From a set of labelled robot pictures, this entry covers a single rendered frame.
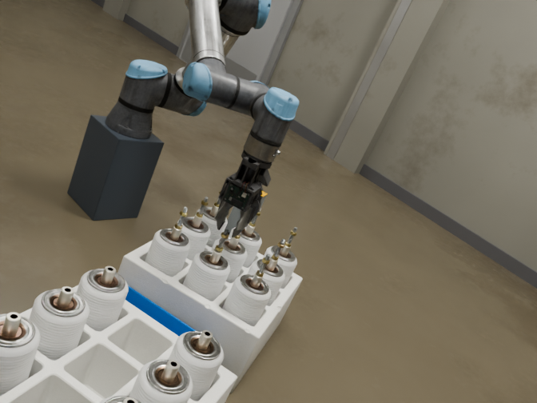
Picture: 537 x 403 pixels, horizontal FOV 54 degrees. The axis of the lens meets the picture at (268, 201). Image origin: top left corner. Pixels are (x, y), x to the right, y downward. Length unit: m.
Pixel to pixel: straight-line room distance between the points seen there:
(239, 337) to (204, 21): 0.74
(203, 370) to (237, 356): 0.29
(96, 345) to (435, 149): 2.90
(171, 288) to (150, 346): 0.18
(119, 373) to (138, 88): 0.94
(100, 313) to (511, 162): 2.82
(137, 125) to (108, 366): 0.88
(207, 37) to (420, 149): 2.58
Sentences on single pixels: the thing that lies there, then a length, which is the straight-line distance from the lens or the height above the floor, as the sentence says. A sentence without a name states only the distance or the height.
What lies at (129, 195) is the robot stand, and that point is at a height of 0.10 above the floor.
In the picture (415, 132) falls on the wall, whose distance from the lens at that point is 3.69.
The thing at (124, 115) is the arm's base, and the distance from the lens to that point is 1.74.
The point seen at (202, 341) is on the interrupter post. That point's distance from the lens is 1.02.
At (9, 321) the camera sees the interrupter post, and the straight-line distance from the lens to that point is 0.93.
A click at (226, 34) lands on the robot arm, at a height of 0.72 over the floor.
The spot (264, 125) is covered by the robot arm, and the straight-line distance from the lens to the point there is 1.13.
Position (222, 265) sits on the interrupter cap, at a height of 0.25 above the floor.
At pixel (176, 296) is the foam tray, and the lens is 1.30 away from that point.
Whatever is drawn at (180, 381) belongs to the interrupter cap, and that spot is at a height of 0.25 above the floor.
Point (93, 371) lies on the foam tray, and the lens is 1.12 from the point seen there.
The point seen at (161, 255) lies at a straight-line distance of 1.32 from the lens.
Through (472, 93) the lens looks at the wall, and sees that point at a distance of 3.58.
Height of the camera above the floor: 0.88
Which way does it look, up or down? 20 degrees down
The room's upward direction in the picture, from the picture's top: 25 degrees clockwise
